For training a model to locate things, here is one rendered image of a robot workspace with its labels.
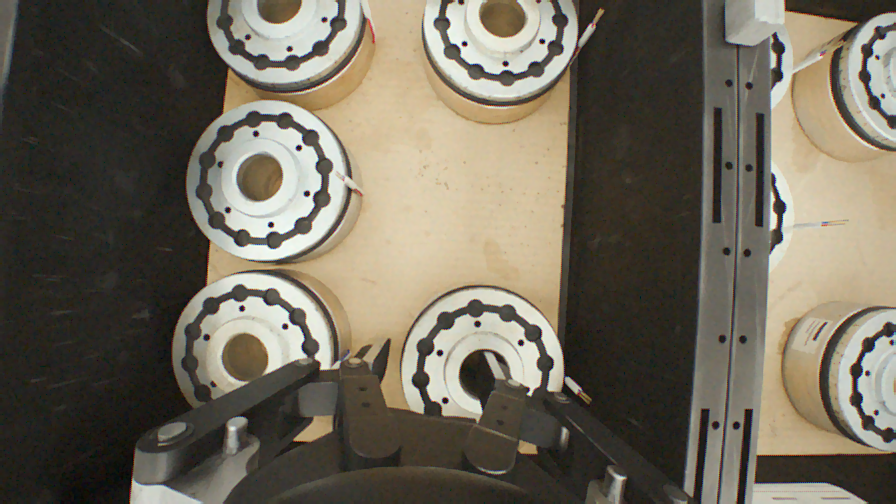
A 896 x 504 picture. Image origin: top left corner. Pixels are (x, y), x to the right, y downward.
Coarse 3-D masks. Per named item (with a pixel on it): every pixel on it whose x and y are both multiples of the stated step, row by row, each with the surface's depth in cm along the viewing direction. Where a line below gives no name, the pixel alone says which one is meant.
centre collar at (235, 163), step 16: (240, 144) 16; (256, 144) 16; (272, 144) 16; (240, 160) 16; (288, 160) 16; (224, 176) 15; (240, 176) 16; (288, 176) 16; (224, 192) 15; (240, 192) 16; (288, 192) 16; (240, 208) 15; (256, 208) 15; (272, 208) 16; (288, 208) 16
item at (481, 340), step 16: (464, 336) 16; (480, 336) 16; (496, 336) 16; (448, 352) 16; (464, 352) 16; (496, 352) 16; (512, 352) 16; (448, 368) 16; (512, 368) 16; (448, 384) 16; (464, 400) 16
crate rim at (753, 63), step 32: (736, 64) 10; (768, 64) 10; (768, 96) 10; (768, 128) 10; (768, 160) 10; (736, 192) 10; (768, 192) 10; (736, 224) 10; (768, 224) 10; (736, 256) 10; (768, 256) 10; (736, 288) 10; (736, 320) 10; (736, 352) 10; (736, 384) 10; (736, 416) 10; (736, 448) 9; (736, 480) 9
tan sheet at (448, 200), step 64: (384, 0) 20; (384, 64) 20; (384, 128) 19; (448, 128) 20; (512, 128) 20; (384, 192) 19; (448, 192) 19; (512, 192) 20; (320, 256) 19; (384, 256) 19; (448, 256) 19; (512, 256) 20; (384, 320) 19; (384, 384) 19
